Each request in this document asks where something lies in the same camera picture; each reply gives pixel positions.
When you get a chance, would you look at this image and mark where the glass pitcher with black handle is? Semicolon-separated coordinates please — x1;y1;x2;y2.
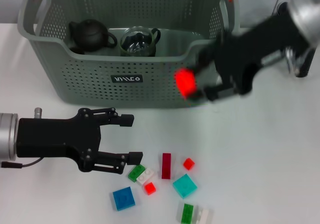
274;1;320;78

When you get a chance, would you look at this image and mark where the cyan square toy plate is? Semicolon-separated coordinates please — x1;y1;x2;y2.
172;173;198;199

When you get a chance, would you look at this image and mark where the green toy brick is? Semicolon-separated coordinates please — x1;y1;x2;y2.
127;163;147;183
178;203;197;224

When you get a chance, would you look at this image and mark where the small red toy brick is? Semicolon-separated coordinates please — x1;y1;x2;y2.
143;181;158;196
182;158;196;171

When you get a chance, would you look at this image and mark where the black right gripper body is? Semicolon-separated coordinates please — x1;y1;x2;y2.
213;11;312;96

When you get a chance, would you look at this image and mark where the glass teacup with black sleeve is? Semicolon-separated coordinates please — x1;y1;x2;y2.
119;26;161;57

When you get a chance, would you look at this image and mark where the grey perforated storage basket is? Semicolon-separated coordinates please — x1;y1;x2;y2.
17;0;241;109

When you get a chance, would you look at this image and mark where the black clay teapot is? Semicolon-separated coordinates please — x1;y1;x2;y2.
68;19;119;54

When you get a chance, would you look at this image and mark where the left arm cable with plug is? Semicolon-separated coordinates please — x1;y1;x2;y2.
0;157;42;169

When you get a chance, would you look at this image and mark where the white toy brick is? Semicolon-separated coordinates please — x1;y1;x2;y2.
136;168;155;185
196;208;211;224

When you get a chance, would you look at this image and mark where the silver right gripper connector post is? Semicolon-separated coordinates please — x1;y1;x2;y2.
284;47;301;76

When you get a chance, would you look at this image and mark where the red sloped toy brick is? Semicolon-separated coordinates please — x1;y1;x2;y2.
174;68;198;99

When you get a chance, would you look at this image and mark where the blue square toy plate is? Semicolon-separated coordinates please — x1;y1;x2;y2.
111;186;137;211

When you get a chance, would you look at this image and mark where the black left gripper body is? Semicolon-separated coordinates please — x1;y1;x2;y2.
16;108;102;172

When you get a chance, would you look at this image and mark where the dark red long toy brick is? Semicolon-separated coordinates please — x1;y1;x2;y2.
161;153;173;180

